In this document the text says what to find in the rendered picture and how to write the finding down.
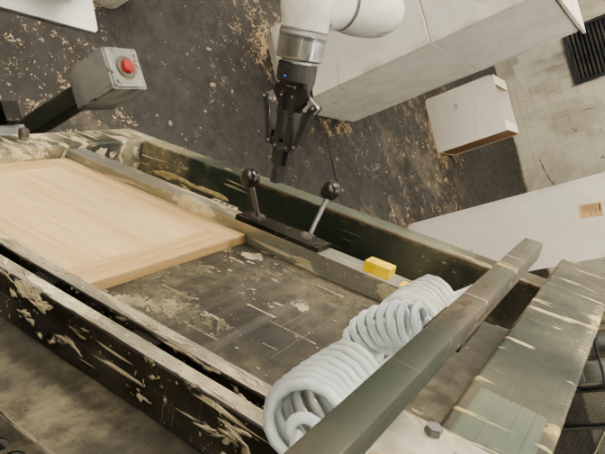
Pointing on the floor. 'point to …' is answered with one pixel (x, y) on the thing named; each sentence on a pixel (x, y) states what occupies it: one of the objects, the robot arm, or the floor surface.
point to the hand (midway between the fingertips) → (280, 165)
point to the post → (51, 113)
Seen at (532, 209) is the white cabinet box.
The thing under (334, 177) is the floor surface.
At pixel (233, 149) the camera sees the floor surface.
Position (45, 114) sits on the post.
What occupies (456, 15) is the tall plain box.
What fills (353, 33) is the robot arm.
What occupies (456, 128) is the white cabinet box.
